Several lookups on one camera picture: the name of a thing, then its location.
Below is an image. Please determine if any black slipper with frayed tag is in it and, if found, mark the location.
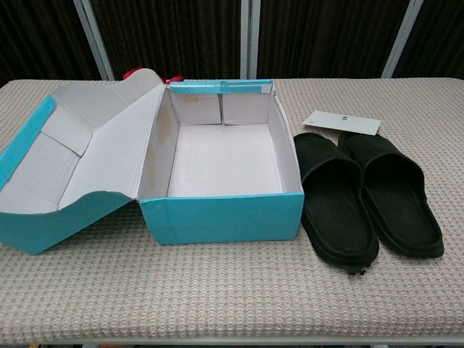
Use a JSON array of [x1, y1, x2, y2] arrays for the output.
[[292, 132, 381, 278]]

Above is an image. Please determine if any light blue cardboard shoe box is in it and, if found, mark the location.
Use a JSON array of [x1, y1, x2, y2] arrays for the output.
[[0, 68, 305, 256]]

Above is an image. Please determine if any beige cloth-covered table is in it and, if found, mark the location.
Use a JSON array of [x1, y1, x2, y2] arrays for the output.
[[0, 78, 464, 345]]

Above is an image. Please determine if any white paper card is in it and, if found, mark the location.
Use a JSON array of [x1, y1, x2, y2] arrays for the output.
[[302, 109, 381, 137]]

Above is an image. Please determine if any silver aluminium partition post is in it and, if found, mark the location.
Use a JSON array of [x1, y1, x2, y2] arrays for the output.
[[380, 0, 425, 79], [72, 0, 116, 80], [239, 0, 261, 80]]

